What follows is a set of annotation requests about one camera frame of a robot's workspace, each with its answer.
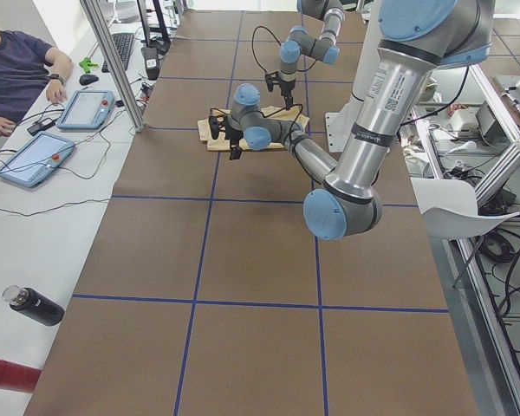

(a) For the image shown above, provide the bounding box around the black keyboard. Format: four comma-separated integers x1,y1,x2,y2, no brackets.
110,32,135,70

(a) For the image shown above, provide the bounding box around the white plastic chair seat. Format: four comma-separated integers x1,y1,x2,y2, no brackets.
411,178,520,240

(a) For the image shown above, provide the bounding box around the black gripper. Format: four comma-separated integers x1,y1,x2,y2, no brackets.
208,115,243,160
264,71,296,109

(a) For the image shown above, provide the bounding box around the seated person in navy shirt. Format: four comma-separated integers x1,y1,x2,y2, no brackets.
0,29,74,137

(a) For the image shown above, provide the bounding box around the near blue teach pendant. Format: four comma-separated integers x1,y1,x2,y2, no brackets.
0,132,75,188

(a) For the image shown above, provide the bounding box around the black water bottle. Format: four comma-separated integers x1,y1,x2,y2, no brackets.
3,285,64,327

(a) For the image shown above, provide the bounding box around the red cylinder bottle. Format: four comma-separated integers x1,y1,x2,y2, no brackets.
0,359,41,393

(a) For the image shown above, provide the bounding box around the green plastic object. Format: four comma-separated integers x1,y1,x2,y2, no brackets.
79,57,98,74

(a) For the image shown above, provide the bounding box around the black computer mouse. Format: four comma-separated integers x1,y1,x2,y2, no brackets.
79,74,99,86

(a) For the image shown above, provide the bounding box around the blue teach pendant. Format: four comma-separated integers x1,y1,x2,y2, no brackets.
55,89,115,131
0,132,75,188

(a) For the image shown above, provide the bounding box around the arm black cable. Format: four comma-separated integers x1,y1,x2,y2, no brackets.
250,25,283,77
207,103,471,183

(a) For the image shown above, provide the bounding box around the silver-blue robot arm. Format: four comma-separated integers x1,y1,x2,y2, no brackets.
208,1,495,240
264,0,345,110

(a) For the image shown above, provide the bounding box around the aluminium frame post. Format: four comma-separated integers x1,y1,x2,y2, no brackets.
80,0,145,133

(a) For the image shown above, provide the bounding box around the cream long-sleeve printed shirt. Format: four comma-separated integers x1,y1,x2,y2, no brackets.
197,103,309,153

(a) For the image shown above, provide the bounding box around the far blue teach pendant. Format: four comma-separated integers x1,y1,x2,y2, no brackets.
55,89,115,131

